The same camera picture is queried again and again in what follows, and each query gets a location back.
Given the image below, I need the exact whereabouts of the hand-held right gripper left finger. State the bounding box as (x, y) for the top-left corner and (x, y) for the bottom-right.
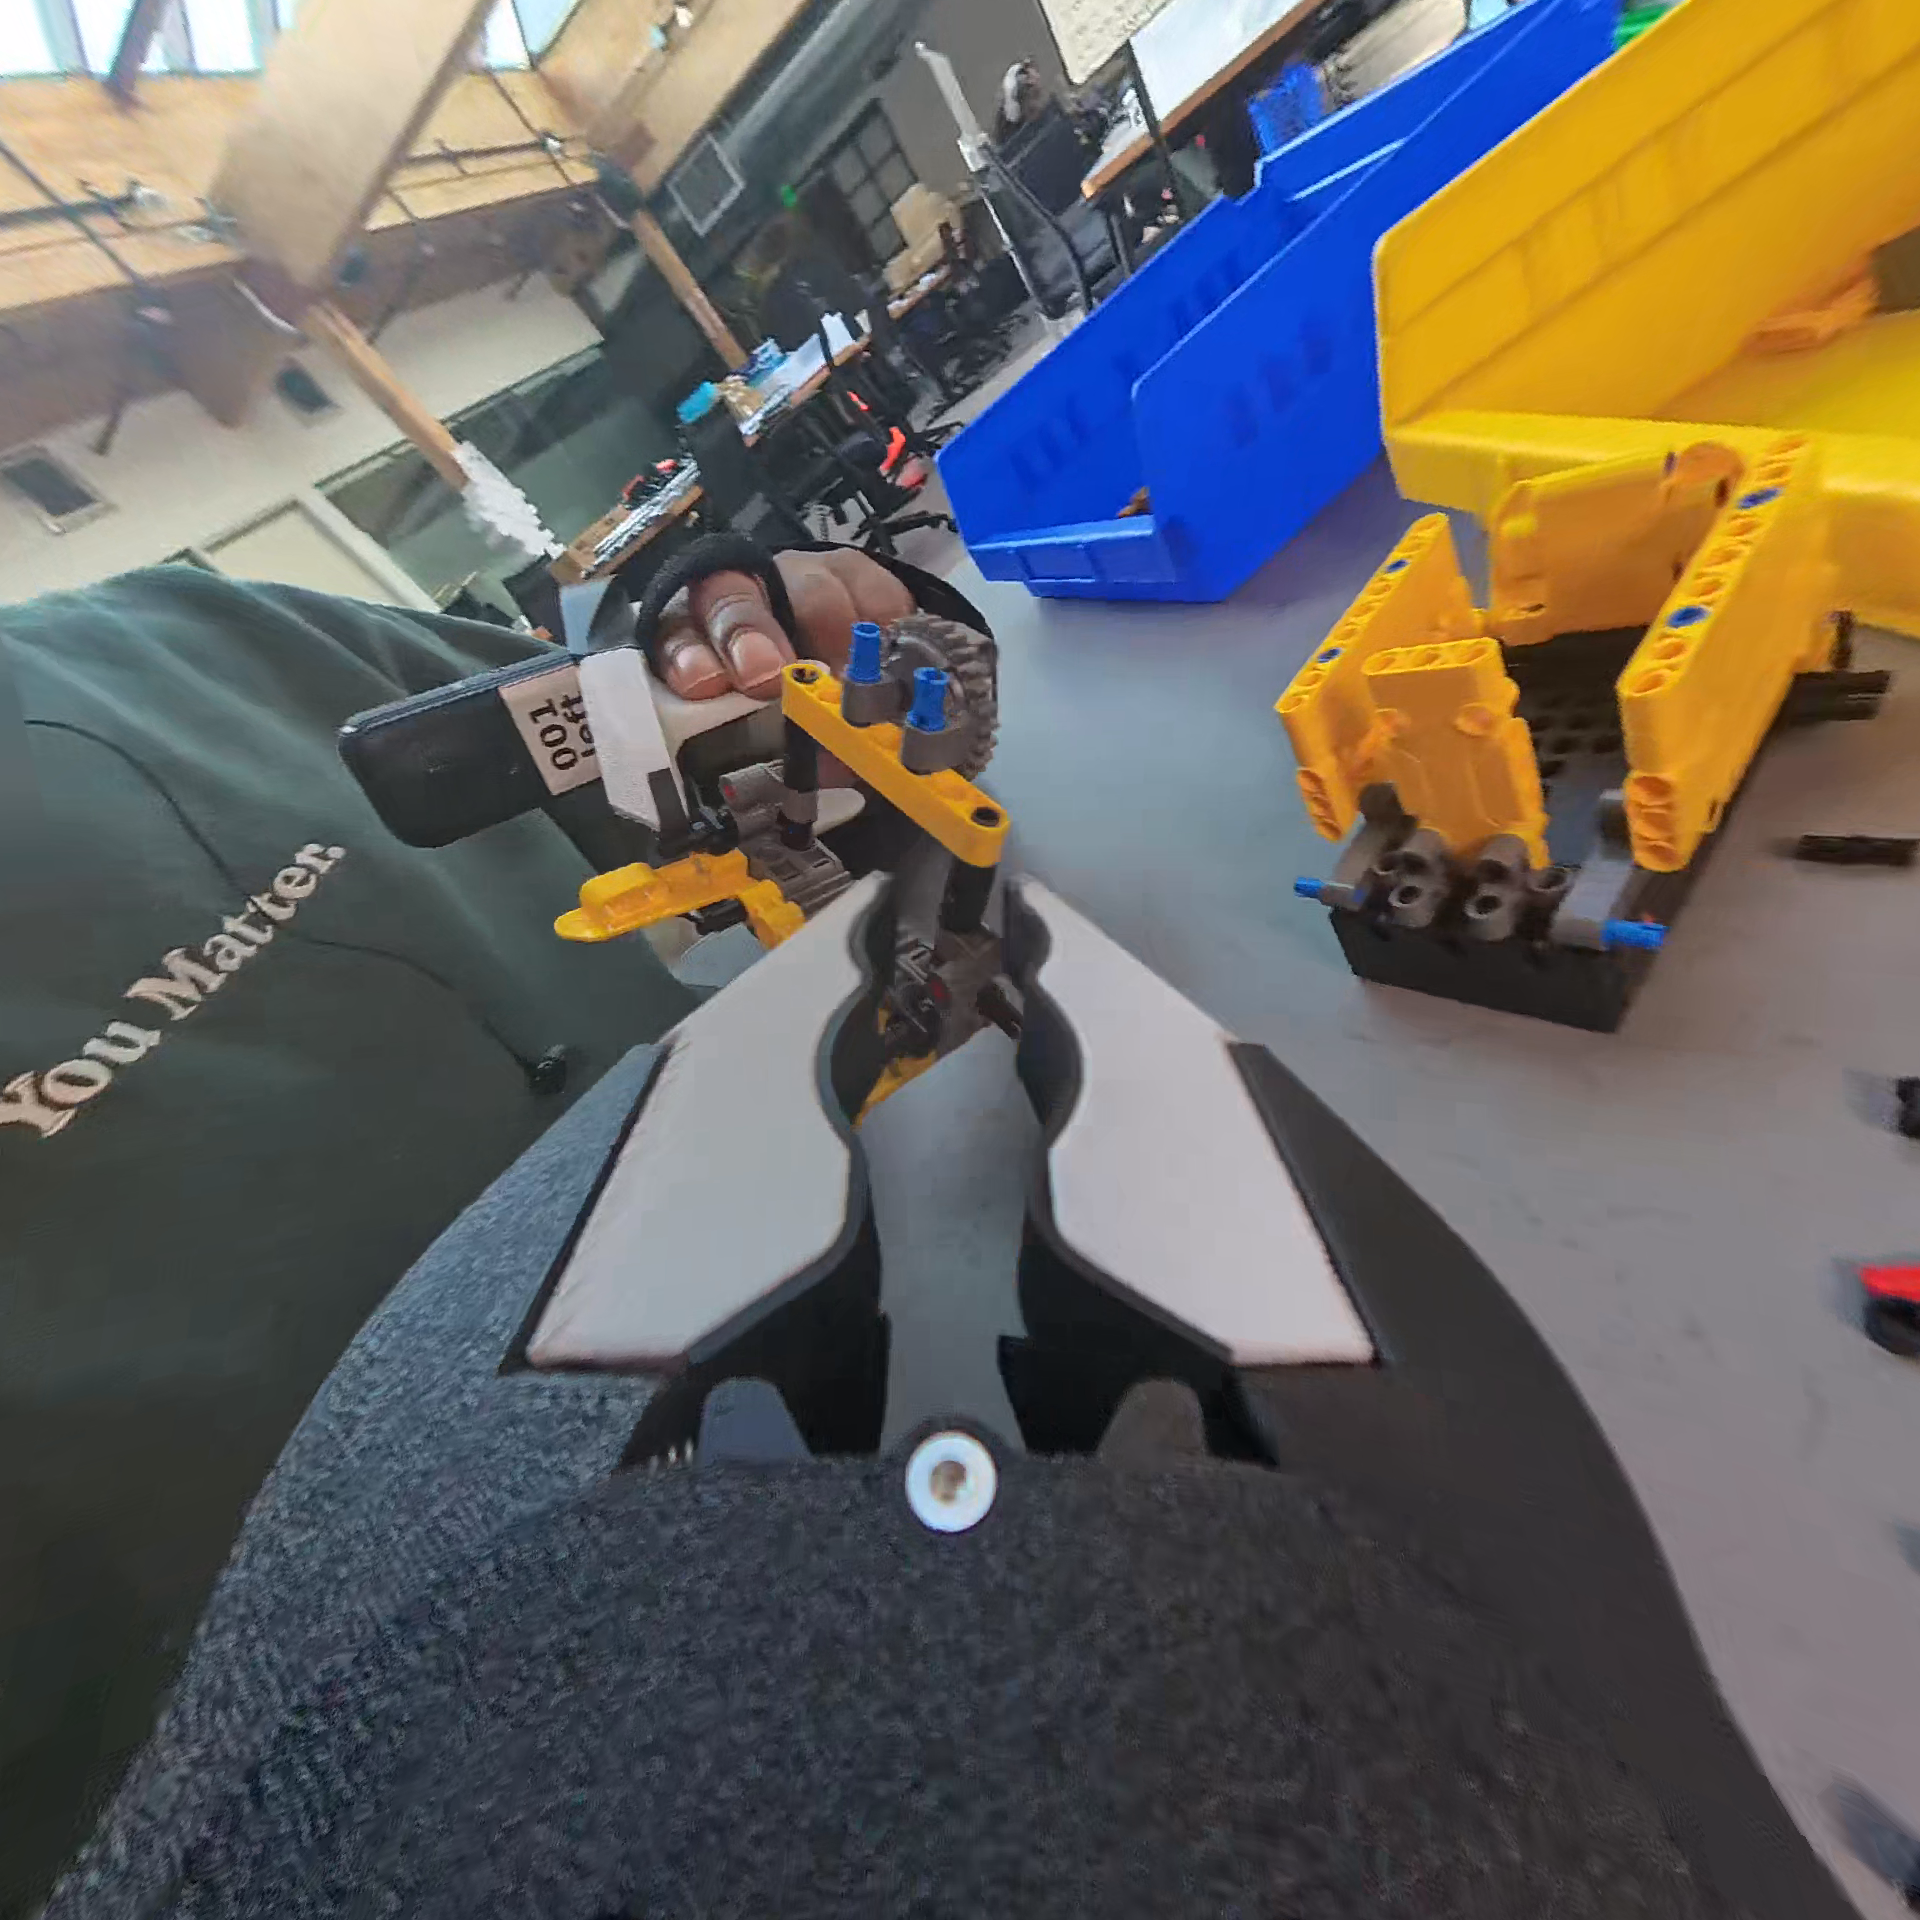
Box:
(526, 872), (894, 1368)

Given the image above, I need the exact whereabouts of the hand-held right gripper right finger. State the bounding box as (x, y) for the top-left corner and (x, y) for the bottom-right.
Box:
(1012, 878), (1379, 1368)

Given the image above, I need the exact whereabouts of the lego axle and gear assembly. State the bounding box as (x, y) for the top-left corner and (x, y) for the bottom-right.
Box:
(555, 616), (1041, 1126)

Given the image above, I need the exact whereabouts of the yellow lego robot body model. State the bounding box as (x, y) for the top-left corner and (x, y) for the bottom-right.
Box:
(1275, 431), (1896, 1038)

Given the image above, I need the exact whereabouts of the pile of small lego pins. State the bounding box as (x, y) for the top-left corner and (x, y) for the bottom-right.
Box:
(1792, 830), (1920, 1362)

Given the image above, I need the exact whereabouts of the person's left hand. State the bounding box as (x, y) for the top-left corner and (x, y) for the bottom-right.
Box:
(644, 544), (918, 703)

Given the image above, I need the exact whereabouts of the black office chair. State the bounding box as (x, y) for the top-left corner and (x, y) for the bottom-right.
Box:
(810, 381), (966, 559)

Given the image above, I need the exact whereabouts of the blue plastic bin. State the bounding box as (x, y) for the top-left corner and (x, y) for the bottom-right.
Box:
(937, 0), (1632, 606)

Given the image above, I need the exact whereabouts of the white printed board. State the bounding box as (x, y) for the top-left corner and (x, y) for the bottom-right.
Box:
(1041, 0), (1175, 86)

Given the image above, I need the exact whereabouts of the yellow plastic bin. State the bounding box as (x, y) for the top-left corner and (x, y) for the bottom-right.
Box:
(1372, 0), (1920, 642)

